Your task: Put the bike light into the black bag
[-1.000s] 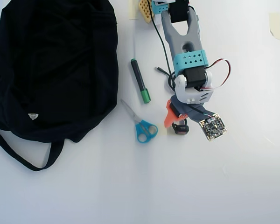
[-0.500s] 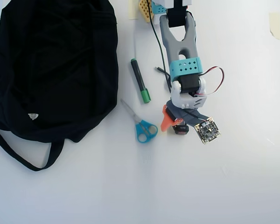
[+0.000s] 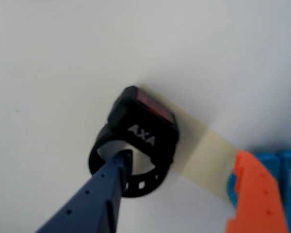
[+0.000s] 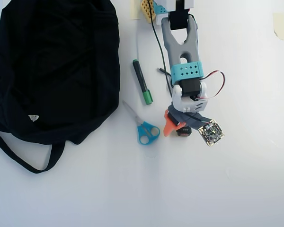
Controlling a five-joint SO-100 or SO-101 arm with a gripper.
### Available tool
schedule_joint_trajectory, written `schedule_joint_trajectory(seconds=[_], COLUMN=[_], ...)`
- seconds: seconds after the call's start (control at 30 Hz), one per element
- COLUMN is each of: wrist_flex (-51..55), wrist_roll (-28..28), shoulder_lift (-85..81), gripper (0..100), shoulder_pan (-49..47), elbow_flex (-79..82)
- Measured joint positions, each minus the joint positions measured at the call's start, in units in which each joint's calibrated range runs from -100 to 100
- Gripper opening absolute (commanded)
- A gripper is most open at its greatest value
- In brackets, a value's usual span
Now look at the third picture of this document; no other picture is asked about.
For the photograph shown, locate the black AXA bike light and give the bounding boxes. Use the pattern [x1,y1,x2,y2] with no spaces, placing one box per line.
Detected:
[88,85,180,198]

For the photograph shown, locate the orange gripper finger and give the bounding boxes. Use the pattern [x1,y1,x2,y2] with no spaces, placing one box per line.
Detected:
[224,150,290,233]

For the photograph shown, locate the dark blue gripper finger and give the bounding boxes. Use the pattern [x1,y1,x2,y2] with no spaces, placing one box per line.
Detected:
[36,150,134,233]

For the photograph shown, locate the beige masking tape strip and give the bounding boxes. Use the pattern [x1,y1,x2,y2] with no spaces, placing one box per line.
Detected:
[138,83,241,204]

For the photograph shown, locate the blue handled scissors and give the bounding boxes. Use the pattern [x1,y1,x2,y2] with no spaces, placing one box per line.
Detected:
[226,148,291,233]

